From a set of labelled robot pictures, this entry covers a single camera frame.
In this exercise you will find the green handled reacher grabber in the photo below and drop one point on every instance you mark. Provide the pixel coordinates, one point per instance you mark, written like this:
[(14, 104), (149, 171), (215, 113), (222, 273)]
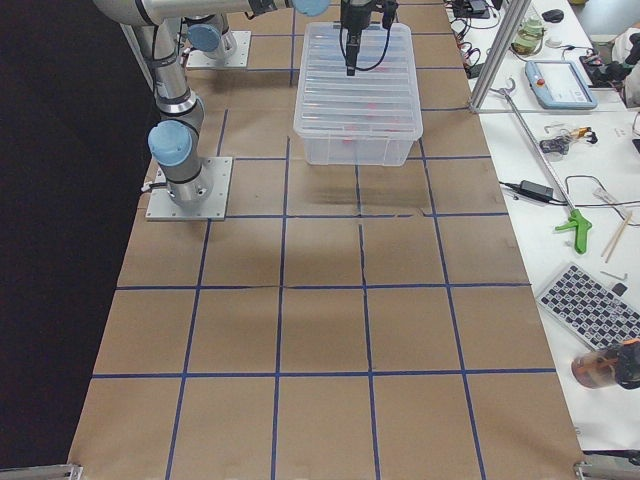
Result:
[(576, 221)]

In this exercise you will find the silver hex key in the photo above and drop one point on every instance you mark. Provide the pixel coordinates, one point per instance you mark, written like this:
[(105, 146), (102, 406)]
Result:
[(621, 278)]

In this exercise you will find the checkered calibration board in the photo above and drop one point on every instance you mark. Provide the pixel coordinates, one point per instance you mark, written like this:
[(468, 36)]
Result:
[(594, 314)]

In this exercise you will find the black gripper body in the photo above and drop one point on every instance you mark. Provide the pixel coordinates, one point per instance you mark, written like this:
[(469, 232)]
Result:
[(356, 13)]

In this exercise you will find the green glass jar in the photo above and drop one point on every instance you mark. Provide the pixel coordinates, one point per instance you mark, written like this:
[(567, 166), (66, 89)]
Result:
[(528, 40)]

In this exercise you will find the wooden chopsticks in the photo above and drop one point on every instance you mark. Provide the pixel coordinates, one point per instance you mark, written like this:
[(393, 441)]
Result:
[(610, 247)]

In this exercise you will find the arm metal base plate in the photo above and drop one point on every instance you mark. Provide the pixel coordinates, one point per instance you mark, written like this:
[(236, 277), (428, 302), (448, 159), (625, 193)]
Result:
[(239, 60), (204, 198)]

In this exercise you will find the clear plastic storage box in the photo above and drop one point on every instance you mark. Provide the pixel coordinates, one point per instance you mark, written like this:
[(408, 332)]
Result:
[(357, 151)]

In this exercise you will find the clear plastic box lid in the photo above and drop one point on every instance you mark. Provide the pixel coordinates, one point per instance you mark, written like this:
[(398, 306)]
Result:
[(382, 103)]

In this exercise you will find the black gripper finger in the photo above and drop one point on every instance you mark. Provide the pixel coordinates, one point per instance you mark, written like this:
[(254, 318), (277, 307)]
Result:
[(351, 55)]

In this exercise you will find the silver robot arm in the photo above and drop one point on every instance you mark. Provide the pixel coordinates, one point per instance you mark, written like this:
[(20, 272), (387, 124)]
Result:
[(211, 35), (173, 142)]

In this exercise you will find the brown paper table cover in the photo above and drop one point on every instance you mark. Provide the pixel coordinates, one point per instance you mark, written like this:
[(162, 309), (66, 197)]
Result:
[(343, 322)]

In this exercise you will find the aluminium frame post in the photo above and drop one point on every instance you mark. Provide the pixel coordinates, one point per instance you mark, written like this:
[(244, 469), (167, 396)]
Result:
[(504, 36)]

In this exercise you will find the black power adapter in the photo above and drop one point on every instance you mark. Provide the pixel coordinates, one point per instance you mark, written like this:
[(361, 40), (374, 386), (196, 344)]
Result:
[(534, 191)]

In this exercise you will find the blue teach pendant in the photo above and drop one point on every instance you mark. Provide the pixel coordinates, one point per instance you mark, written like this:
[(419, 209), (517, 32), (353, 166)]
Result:
[(558, 85)]

